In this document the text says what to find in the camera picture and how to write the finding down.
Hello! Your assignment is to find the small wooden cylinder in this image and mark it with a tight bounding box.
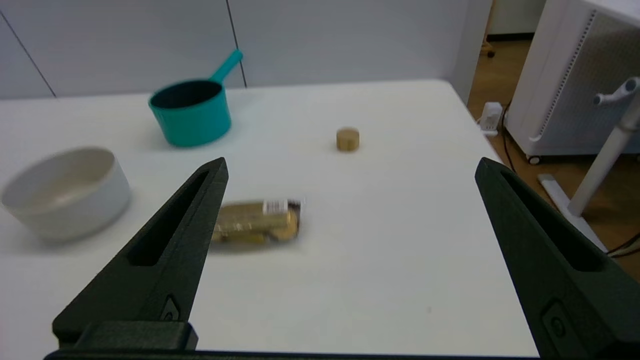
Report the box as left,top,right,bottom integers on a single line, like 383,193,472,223
336,127,361,152

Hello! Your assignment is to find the gold wrapped snack package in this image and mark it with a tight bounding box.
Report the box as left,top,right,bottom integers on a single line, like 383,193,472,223
211,198,306,247

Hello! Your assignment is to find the white perforated cabinet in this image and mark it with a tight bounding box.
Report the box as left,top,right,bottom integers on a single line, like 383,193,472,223
505,0,640,166

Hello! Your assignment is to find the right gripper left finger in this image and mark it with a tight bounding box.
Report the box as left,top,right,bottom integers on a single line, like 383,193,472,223
52,157,230,351

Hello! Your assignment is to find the teal saucepan with handle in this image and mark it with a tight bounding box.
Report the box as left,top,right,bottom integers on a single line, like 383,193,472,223
148,48,244,148

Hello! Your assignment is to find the white power adapter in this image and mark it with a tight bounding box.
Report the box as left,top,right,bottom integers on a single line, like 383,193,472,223
477,102,503,137

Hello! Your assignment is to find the beige round bowl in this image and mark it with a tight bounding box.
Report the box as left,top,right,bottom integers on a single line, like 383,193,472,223
1,146,132,244

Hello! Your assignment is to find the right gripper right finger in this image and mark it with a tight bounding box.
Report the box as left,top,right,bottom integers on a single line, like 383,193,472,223
474,157,640,360

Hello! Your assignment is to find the white stand pole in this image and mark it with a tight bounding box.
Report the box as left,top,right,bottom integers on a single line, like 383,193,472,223
537,77,640,253

